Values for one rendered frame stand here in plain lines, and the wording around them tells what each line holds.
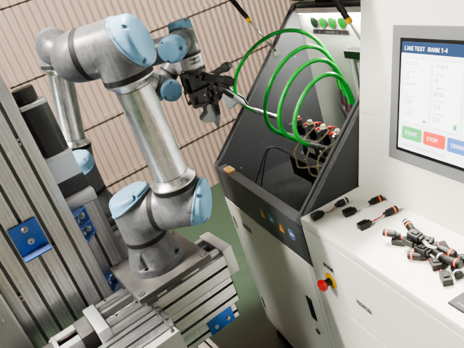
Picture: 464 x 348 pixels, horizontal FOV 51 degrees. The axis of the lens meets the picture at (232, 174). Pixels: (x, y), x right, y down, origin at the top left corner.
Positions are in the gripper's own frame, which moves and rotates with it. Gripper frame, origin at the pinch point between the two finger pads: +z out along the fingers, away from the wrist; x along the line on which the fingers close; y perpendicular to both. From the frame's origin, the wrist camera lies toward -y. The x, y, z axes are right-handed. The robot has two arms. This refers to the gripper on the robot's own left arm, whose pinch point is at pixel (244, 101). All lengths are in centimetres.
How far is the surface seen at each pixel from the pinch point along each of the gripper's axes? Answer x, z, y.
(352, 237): 53, 49, 2
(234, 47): -222, -55, 18
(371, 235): 54, 53, -1
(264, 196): 18.1, 25.4, 20.0
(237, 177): 0.2, 13.4, 26.7
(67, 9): -127, -146, 44
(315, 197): 37, 37, 4
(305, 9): -22.1, -1.2, -37.9
